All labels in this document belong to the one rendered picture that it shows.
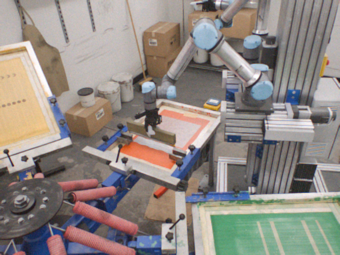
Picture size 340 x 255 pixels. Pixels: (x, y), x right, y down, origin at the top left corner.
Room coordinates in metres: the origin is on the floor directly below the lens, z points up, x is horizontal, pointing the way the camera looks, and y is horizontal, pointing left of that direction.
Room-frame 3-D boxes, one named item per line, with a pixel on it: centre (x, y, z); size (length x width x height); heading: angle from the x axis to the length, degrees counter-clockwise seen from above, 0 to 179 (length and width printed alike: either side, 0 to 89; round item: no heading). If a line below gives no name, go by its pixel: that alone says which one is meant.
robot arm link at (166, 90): (1.51, 0.01, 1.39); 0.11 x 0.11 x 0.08; 83
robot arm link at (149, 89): (1.51, 0.11, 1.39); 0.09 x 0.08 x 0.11; 83
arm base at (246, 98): (1.57, -0.52, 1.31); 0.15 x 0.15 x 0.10
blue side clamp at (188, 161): (1.33, -0.08, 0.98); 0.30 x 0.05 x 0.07; 148
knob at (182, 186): (1.11, -0.03, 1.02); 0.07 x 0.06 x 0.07; 148
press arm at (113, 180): (1.20, 0.33, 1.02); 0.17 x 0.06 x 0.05; 148
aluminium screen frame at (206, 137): (1.68, 0.03, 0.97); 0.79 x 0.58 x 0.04; 148
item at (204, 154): (1.63, -0.15, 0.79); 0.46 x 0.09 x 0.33; 148
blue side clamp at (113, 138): (1.62, 0.40, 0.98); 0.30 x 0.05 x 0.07; 148
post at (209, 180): (2.10, -0.37, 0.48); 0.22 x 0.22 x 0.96; 58
